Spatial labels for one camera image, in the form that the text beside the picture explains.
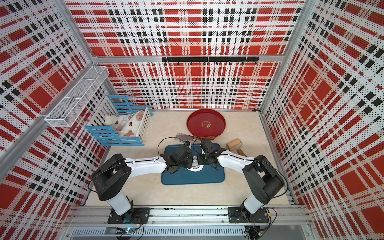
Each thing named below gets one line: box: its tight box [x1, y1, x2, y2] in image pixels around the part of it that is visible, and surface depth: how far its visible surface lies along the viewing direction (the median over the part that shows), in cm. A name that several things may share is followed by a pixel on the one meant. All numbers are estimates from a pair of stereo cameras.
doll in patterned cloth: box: [104, 110, 145, 137], surface depth 107 cm
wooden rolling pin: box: [226, 138, 247, 157], surface depth 101 cm
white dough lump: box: [186, 165, 205, 172], surface depth 91 cm
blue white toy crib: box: [84, 95, 154, 146], surface depth 103 cm
